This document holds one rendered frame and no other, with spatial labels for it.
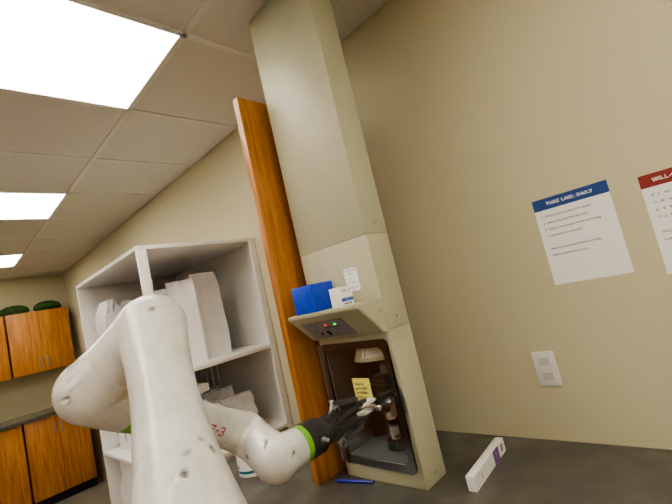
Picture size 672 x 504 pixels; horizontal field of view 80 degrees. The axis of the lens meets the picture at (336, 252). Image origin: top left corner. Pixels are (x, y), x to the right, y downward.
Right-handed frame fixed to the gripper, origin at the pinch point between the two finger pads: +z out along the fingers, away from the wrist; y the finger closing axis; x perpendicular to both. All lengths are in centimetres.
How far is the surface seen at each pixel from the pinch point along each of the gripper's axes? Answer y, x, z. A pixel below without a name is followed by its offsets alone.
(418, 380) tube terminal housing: 3.3, -10.8, 14.0
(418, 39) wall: 122, -24, 49
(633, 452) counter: -26, -56, 42
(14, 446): -44, 490, -31
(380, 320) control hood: 24.6, -10.9, 2.7
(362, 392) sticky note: 2.9, 4.3, 4.0
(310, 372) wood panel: 10.2, 26.1, 3.1
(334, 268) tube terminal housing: 43.5, 5.5, 5.7
